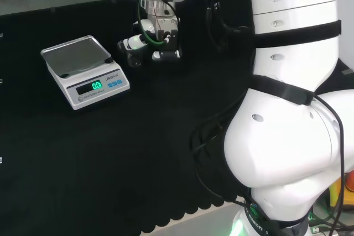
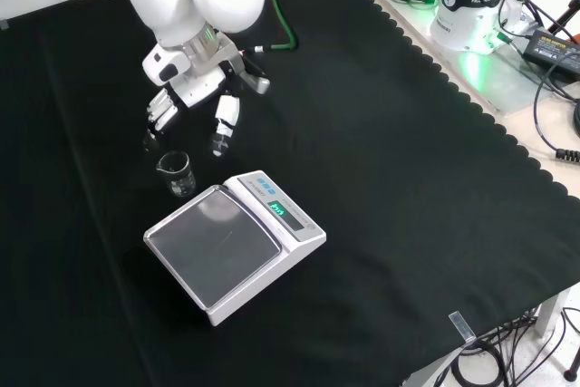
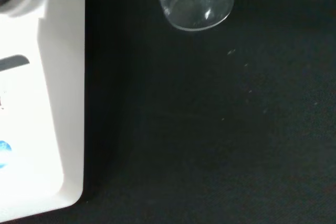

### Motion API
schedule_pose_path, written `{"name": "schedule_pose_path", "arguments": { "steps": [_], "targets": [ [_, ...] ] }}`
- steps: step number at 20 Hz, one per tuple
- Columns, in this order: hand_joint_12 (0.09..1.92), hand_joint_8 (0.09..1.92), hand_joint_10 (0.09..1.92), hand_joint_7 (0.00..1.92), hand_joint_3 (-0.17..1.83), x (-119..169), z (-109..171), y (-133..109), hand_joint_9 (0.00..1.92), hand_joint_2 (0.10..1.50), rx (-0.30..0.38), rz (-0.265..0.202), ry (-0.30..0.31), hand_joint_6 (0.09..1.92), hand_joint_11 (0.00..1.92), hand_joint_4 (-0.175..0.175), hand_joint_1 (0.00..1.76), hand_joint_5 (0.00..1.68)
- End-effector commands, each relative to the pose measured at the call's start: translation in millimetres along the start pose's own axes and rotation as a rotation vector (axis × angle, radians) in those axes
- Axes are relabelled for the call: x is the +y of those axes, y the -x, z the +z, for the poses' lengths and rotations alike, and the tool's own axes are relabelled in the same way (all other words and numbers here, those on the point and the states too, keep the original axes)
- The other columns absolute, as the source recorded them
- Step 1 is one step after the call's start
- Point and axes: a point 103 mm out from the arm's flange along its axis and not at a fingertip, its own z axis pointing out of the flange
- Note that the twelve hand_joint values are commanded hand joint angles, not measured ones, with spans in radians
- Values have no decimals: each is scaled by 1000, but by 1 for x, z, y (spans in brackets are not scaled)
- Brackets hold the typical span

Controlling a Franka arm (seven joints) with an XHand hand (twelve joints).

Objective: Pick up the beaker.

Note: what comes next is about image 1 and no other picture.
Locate green cable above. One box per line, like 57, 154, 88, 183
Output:
137, 0, 167, 46

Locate electronic balance with steel pan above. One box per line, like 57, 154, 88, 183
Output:
40, 35, 131, 111

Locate yellow stop button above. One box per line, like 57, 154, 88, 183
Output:
328, 170, 354, 208

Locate small clear glass beaker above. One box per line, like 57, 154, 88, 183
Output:
127, 49, 143, 67

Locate black bench cloth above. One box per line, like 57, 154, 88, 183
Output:
0, 0, 354, 236

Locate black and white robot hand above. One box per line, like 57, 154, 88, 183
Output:
117, 18, 182, 62

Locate thick black cable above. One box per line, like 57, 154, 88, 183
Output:
312, 94, 347, 233

